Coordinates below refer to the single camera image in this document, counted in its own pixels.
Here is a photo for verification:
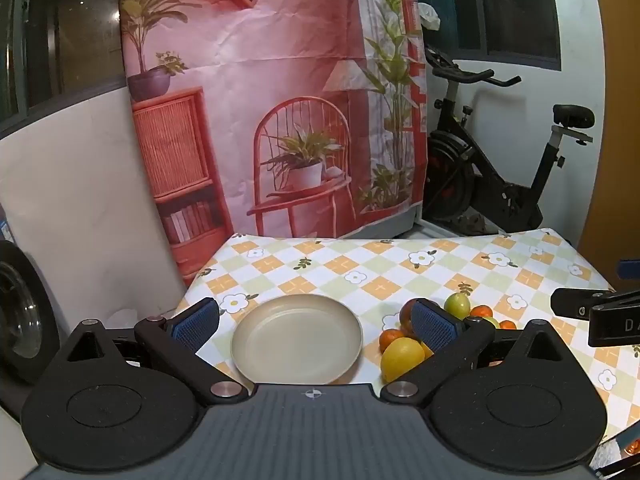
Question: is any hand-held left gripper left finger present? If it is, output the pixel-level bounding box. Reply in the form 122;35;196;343
56;297;251;406

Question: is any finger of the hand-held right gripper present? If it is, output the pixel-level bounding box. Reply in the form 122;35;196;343
550;287;640;320

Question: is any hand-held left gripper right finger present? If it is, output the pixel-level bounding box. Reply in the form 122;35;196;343
381;297;569;406

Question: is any red apple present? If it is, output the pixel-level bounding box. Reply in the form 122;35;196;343
398;299;418;338

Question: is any beige round plate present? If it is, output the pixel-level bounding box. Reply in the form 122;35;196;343
230;294;364;386

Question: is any checkered flower tablecloth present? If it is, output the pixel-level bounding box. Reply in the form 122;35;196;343
172;227;640;466

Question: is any black exercise bike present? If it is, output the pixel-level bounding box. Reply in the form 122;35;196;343
424;45;597;237

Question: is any brown wooden door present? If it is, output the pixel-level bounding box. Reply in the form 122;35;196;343
580;0;640;286

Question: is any pink printed backdrop cloth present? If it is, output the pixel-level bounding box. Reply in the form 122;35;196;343
119;0;429;287

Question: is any dark glass window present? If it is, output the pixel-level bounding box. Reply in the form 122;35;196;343
0;0;126;133
415;0;562;72

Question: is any white plastic bag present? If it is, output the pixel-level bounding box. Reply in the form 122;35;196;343
417;2;442;31

